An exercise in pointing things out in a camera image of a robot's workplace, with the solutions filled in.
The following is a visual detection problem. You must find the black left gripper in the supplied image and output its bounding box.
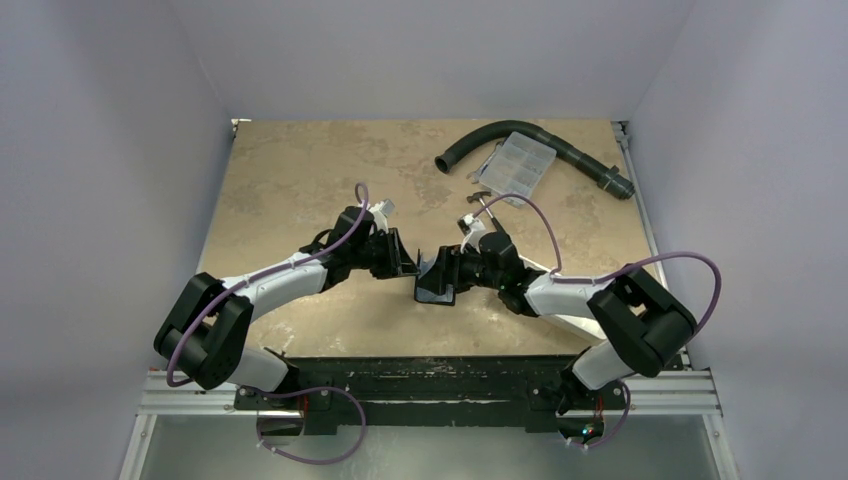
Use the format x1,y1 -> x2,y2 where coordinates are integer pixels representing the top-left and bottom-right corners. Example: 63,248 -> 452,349
349,228 -> 419,280

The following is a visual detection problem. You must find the black leather card holder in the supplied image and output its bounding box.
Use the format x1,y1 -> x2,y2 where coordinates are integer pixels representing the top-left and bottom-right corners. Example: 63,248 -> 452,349
414,259 -> 457,306

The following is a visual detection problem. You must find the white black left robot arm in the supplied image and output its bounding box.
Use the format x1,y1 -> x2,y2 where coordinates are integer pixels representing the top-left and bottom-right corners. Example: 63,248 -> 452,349
153,200 -> 418,409

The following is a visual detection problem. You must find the silver open-end wrench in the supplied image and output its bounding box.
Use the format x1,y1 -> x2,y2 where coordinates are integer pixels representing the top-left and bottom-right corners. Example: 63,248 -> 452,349
466,147 -> 500,184

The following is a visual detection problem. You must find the clear plastic compartment box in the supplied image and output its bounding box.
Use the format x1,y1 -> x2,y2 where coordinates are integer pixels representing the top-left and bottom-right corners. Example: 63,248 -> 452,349
479,132 -> 556,198

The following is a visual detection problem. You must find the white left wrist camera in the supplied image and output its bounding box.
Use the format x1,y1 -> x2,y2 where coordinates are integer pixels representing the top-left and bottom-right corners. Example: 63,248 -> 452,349
369,199 -> 395,223

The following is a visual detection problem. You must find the small black-handled hammer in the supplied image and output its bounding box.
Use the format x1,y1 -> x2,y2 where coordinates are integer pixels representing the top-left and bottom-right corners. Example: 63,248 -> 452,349
465,190 -> 513,246

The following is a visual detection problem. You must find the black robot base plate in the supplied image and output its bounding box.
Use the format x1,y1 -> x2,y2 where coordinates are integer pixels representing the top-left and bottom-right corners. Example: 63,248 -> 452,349
227,355 -> 625,435

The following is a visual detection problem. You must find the grey corrugated drain hose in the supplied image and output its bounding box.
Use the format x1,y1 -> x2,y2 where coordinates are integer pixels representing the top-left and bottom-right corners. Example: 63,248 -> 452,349
434,119 -> 636,201

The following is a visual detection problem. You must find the aluminium frame rail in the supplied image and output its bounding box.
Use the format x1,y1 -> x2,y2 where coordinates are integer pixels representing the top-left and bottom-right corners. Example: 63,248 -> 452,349
119,370 -> 739,479

